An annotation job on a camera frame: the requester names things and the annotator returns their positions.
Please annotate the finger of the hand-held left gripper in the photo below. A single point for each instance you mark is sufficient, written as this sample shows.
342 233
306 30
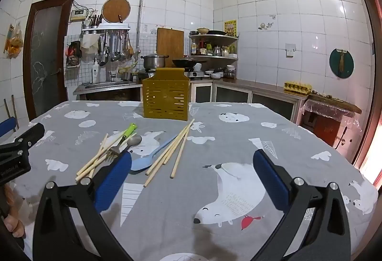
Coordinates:
31 133
7 126

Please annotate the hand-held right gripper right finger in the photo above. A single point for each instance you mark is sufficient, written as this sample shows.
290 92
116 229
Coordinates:
270 181

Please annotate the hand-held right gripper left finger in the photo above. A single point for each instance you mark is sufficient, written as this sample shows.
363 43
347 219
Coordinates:
112 181

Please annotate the blue plastic spoon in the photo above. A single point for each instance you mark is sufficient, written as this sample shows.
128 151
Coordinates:
141 165

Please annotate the metal spoon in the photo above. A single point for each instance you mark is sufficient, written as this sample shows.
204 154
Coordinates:
135 141

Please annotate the pile of wooden chopsticks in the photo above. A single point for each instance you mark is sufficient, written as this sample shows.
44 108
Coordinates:
167 153

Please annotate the yellow plastic utensil holder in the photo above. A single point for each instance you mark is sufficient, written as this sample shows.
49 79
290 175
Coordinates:
165 99

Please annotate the hanging steel kitchen utensils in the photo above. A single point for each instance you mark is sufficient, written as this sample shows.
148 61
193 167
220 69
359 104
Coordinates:
116 49

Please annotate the person's left hand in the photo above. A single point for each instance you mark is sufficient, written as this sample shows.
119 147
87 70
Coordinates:
15 225

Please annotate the wooden stick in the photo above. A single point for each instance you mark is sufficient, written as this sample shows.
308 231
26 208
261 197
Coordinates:
15 111
6 110

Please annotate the brown door with frosted glass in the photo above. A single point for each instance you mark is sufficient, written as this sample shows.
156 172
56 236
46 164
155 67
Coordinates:
46 63

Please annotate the yellow hanging bag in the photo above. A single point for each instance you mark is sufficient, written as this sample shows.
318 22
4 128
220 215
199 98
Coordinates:
14 43

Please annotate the white soap bottle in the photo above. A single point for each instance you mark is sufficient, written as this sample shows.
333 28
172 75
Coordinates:
95 72

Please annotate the red items on grid rack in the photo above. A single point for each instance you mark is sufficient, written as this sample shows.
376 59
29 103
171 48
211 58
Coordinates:
73 53

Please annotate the steel sink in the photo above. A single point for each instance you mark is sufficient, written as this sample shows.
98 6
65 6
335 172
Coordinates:
107 84

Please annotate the kitchen counter cabinet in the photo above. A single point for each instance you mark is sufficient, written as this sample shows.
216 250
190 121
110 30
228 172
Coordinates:
232 93

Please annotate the yellow egg tray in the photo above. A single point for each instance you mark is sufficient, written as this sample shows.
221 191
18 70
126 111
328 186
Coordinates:
297 86

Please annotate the steel faucet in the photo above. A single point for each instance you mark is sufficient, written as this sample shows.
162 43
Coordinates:
109 66

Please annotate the long wooden board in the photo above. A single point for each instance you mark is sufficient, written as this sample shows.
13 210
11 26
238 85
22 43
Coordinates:
334 101

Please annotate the small steel pot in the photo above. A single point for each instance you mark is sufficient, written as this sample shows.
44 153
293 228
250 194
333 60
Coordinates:
126 75

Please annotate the hanging beige cloth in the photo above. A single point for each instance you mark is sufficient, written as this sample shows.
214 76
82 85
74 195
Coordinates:
89 43

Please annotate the glass jar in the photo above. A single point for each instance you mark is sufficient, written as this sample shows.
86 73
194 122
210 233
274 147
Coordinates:
229 72

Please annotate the stacked white bowls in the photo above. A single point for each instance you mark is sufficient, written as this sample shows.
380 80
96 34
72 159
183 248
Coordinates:
215 75

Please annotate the utensil cups on rack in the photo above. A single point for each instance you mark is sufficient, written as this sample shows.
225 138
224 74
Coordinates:
93 22

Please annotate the steel cooking pot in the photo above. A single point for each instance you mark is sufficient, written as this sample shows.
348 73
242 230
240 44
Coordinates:
154 61

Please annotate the steel gas stove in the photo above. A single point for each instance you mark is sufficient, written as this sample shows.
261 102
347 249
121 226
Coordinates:
195 74

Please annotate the green round board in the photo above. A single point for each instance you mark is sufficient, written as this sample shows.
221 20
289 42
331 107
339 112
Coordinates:
341 63

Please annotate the black wok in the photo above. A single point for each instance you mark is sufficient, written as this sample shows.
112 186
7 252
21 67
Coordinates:
185 63

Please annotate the row of condiment bottles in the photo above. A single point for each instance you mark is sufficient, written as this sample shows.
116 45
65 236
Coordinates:
209 50

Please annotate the wooden cutting board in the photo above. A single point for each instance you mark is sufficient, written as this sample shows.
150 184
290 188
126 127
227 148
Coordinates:
170 44

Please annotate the round woven lid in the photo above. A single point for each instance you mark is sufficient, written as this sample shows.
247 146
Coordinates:
115 9

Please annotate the steel corner shelf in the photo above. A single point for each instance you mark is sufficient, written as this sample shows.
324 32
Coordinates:
215 36

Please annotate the black pan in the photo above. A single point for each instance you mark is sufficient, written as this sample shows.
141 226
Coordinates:
217 32

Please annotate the beige bowl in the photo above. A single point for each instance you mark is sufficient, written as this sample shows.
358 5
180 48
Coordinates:
203 31

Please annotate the beige wall box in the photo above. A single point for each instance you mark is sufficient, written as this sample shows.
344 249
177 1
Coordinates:
77 15

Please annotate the white wall rack shelf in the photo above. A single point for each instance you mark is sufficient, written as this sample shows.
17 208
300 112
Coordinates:
106 28

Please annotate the small wall hooks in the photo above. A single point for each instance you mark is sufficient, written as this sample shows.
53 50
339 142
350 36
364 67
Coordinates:
265 24

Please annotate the yellow wall poster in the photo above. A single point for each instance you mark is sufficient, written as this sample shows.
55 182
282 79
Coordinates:
230 28

